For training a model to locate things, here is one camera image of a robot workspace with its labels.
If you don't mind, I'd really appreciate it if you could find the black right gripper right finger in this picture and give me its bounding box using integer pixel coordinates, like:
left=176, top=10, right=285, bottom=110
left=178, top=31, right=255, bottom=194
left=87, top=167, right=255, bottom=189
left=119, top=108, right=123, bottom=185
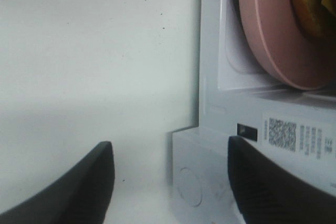
left=227, top=136, right=335, bottom=223

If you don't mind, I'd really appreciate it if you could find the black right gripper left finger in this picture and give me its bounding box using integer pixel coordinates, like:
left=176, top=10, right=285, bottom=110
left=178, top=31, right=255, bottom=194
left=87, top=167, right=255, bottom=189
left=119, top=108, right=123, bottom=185
left=1, top=141, right=115, bottom=223

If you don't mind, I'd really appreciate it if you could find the round door release button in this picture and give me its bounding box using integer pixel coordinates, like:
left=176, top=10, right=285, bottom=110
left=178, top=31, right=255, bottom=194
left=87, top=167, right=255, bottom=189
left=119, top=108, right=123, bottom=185
left=177, top=167, right=203, bottom=207

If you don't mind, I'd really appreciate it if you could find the pink round plate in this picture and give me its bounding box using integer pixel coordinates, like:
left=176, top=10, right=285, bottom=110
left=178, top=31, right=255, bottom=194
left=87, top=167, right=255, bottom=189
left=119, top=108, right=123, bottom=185
left=239, top=0, right=335, bottom=90

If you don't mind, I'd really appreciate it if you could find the burger with lettuce and cheese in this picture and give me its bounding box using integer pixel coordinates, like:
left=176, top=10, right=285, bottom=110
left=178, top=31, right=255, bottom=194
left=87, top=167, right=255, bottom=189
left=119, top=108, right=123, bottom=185
left=291, top=0, right=335, bottom=39

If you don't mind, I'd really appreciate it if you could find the white microwave oven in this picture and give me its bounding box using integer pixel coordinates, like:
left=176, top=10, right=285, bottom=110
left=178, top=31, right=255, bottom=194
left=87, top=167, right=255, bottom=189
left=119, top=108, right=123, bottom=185
left=172, top=0, right=335, bottom=223

